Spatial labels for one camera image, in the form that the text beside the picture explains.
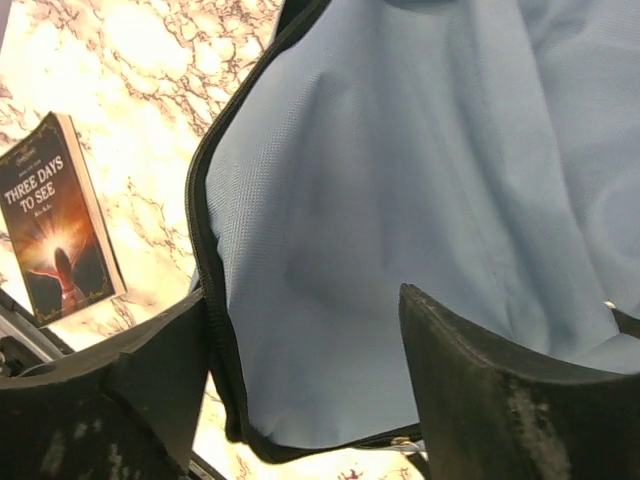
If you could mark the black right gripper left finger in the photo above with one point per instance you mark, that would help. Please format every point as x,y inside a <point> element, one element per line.
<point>125,408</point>

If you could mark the blue student backpack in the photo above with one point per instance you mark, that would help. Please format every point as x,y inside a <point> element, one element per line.
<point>486,152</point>

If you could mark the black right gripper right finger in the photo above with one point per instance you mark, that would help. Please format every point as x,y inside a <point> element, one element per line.
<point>492,409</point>

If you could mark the dark red notebook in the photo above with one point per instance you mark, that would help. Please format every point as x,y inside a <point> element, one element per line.
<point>55,223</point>

